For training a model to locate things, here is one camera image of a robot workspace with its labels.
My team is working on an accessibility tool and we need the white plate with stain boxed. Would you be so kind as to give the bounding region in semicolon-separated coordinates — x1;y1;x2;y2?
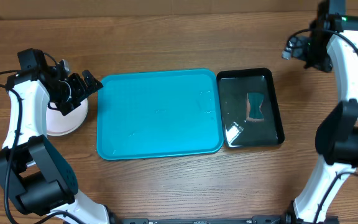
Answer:
46;99;89;136

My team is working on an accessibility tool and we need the teal plastic tray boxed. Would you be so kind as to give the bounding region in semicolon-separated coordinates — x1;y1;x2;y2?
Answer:
96;68;223;161

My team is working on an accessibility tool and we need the black water tray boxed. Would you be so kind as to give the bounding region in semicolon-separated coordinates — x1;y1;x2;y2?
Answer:
217;68;285;149

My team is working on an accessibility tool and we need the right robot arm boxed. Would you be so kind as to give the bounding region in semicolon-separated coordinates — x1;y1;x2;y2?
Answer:
280;12;358;223

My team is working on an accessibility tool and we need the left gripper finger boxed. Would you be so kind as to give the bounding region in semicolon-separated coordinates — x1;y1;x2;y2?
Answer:
60;93;88;116
82;70;103;93

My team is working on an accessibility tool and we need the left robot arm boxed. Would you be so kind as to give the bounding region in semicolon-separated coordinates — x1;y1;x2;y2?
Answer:
0;65;117;223

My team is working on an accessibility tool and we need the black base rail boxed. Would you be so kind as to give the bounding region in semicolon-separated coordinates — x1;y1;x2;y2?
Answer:
113;214;340;224

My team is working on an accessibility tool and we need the green scrub sponge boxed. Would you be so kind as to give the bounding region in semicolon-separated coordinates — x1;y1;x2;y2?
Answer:
246;93;264;122

